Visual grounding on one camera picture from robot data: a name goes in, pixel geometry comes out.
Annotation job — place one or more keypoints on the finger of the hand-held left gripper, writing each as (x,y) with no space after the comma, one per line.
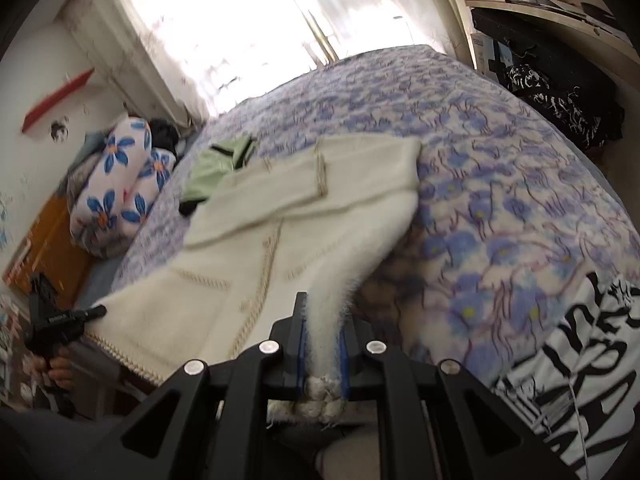
(80,314)

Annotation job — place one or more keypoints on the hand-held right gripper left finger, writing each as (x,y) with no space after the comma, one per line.
(300,350)

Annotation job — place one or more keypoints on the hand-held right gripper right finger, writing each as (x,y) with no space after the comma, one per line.
(344,360)

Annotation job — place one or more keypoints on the white fuzzy cardigan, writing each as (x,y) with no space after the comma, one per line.
(240,280)

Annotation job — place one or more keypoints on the grey clothes pile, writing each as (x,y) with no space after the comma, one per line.
(85,165)

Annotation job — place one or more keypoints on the dark clothes pile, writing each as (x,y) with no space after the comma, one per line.
(165,135)

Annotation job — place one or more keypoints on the person's left hand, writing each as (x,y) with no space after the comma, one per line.
(57,372)

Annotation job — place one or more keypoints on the grey-blue mattress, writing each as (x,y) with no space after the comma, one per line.
(100,280)

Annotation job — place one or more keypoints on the orange flat board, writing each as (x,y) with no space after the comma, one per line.
(47,245)

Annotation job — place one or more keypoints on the blue flower print blanket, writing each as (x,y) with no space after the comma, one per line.
(115,200)

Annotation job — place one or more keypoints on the folded green garment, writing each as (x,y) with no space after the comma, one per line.
(210,170)

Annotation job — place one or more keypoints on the white garment with black lettering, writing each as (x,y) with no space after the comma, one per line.
(575,385)

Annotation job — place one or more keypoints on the purple floral bed sheet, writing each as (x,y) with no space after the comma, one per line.
(500,185)

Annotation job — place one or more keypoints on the white sheer leaf-print curtain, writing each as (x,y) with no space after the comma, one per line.
(390,0)
(165,35)

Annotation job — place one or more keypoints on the blue and white box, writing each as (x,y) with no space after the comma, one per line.
(482,55)

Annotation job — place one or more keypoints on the black cloth with white print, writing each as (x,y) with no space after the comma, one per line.
(565,105)

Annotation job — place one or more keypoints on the black bag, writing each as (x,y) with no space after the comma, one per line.
(550,45)

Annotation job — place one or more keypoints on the wooden shelf unit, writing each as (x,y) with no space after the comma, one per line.
(550,5)

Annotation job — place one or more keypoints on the red wall decoration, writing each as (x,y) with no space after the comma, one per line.
(55,100)

